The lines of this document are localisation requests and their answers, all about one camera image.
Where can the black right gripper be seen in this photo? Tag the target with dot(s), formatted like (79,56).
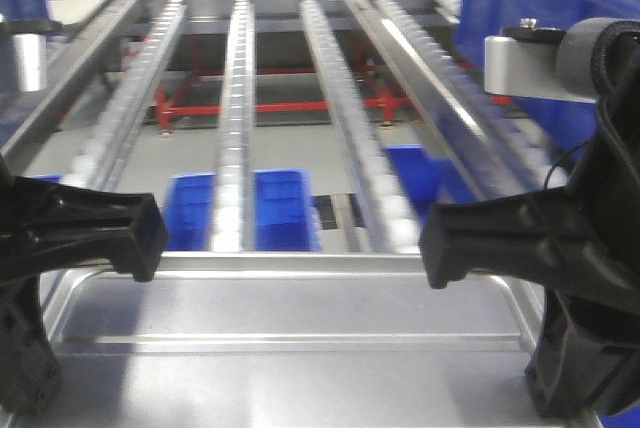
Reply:
(580,242)

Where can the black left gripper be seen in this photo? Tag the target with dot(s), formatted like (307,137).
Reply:
(48,226)

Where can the small silver metal tray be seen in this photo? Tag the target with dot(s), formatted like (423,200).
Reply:
(288,340)

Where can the grey roller track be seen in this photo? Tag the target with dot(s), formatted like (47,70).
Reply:
(388,216)
(235,123)
(105,152)

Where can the blue bin below rollers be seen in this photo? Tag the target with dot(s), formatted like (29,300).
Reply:
(268,210)

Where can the stacked blue plastic crates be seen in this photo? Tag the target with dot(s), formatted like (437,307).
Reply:
(545,23)

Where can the steel divider rail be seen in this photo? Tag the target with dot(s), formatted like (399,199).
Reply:
(448,127)

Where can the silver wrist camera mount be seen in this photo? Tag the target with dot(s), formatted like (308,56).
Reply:
(580,64)

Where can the steel side rail left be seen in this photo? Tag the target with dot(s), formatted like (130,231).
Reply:
(28,119)

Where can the red metal frame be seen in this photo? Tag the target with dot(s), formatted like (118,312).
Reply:
(287,86)

